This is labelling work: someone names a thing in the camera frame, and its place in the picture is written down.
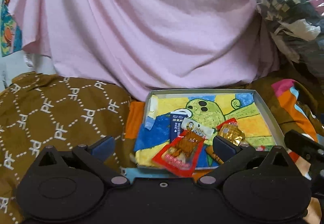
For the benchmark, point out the colourful cartoon bed sheet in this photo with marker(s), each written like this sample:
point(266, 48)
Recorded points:
point(291, 104)

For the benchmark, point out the pink blanket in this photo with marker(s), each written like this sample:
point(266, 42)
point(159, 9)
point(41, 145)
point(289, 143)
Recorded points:
point(143, 45)

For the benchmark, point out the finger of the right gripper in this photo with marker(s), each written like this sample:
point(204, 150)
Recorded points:
point(312, 152)

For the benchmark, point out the plastic bag of clothes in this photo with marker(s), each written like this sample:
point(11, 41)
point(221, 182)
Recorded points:
point(296, 27)

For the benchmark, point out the gold foil snack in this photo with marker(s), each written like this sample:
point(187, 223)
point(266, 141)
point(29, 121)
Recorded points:
point(232, 133)

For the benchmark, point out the blue sachet with white text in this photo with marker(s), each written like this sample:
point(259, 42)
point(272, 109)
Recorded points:
point(176, 119)

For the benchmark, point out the small white candy pack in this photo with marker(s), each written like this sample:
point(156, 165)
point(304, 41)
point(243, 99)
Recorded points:
point(193, 126)

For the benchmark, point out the grey tray with cartoon drawing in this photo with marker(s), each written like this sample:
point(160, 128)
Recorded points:
point(211, 108)

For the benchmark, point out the brown PF patterned pillow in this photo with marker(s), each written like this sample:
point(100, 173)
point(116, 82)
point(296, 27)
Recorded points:
point(39, 110)

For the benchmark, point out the colourful wall poster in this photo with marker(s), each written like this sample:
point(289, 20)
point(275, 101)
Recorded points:
point(11, 35)

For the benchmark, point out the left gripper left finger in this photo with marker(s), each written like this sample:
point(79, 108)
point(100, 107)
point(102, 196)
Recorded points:
point(92, 158)

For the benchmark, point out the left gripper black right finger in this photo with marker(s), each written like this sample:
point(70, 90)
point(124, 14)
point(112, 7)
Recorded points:
point(235, 159)

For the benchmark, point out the red dried tofu snack pack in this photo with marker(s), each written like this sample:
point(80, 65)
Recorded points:
point(180, 157)

